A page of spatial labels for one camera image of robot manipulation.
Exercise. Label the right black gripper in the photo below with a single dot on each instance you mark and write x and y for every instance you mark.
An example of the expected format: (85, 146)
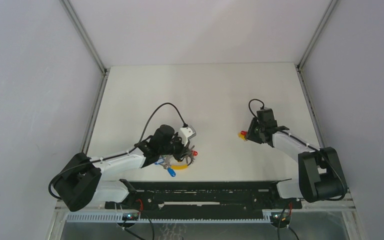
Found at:
(250, 135)

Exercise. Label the right aluminium frame post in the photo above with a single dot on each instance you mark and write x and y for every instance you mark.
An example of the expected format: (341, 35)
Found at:
(317, 33)

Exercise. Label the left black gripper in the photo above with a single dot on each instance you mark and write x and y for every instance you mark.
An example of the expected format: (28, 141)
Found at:
(183, 150)

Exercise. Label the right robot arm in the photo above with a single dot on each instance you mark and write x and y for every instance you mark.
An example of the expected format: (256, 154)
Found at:
(320, 174)

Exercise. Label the aluminium frame post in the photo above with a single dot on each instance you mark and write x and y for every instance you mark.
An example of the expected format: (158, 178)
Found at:
(83, 34)
(317, 33)

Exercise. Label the red and yellow tagged keys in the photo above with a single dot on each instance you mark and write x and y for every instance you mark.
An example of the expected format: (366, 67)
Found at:
(243, 135)

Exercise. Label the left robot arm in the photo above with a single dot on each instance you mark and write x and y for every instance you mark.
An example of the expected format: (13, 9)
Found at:
(86, 180)

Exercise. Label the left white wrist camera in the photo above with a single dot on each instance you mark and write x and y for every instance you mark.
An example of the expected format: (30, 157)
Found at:
(186, 133)

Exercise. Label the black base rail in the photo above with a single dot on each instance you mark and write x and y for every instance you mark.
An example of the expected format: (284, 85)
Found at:
(205, 200)

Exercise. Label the left aluminium frame post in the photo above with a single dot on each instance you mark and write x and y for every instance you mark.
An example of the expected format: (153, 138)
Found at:
(83, 34)

